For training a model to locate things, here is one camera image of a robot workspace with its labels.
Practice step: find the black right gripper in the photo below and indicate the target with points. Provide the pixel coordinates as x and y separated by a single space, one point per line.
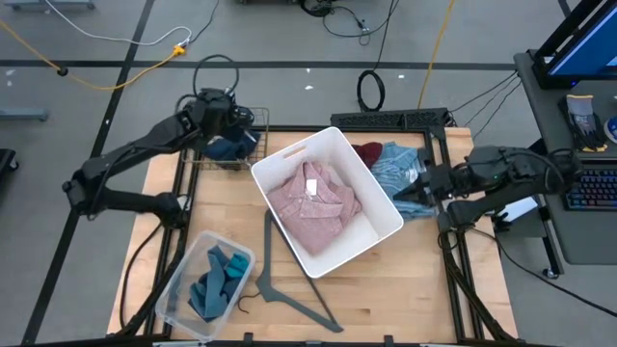
446 183

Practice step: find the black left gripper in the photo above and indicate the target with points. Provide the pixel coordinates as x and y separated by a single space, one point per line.
222 113

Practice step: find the navy blue cloth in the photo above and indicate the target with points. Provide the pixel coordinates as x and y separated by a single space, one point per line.
229 147

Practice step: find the blue denim shirt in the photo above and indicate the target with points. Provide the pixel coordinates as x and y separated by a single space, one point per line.
395 168

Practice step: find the maroon knit cloth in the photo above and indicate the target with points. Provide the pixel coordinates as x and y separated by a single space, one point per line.
368 153

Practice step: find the pink shirt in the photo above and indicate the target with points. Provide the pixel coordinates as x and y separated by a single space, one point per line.
313 217

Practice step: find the teal cloth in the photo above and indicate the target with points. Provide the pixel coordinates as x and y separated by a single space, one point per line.
237 266

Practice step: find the slate blue cloth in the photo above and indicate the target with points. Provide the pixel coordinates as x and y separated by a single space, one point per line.
212 289

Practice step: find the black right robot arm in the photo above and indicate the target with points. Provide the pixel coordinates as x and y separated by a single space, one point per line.
520 168

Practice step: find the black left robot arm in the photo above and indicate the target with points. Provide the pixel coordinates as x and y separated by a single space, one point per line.
144 144

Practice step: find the white perforated plastic basket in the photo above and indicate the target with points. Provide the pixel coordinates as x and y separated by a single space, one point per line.
381 217

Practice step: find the grey office desk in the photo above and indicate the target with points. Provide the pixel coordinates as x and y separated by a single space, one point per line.
578 231

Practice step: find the black backlit keyboard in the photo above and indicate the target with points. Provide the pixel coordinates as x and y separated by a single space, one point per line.
595 190

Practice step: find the grey work gloves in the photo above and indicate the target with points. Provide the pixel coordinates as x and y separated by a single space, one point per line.
581 120

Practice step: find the grey clothes hanger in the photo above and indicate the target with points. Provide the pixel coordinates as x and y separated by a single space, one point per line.
270 289

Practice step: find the clear plastic storage bin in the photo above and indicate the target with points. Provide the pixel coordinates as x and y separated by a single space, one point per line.
178 294

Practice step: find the grey furniture foot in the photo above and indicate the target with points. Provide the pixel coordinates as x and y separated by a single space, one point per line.
24 114
48 4

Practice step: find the white blue wipes canister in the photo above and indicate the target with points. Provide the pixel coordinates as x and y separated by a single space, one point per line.
612 130

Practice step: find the black computer monitor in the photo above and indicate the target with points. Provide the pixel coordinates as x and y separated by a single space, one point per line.
588 53

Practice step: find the black aluminium rig frame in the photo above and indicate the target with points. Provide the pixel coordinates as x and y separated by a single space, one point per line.
442 144

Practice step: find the black perforated frame bracket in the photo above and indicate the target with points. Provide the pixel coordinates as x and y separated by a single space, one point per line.
385 118

